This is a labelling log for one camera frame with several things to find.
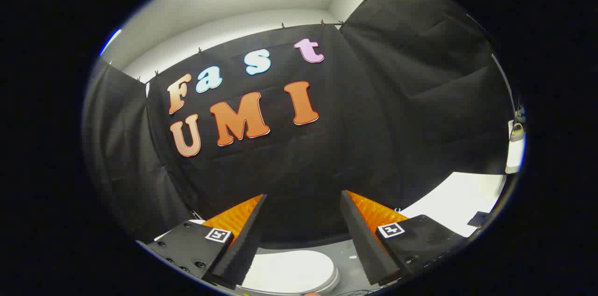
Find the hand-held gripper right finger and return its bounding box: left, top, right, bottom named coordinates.
left=340, top=190, right=468, bottom=286

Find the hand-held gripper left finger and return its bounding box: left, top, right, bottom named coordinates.
left=146, top=193, right=268, bottom=290

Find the black backdrop cloth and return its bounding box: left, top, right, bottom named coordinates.
left=82, top=0, right=517, bottom=245

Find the small dark object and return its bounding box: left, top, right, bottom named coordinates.
left=467, top=211, right=489, bottom=228

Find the white block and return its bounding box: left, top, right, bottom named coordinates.
left=505, top=120, right=527, bottom=174

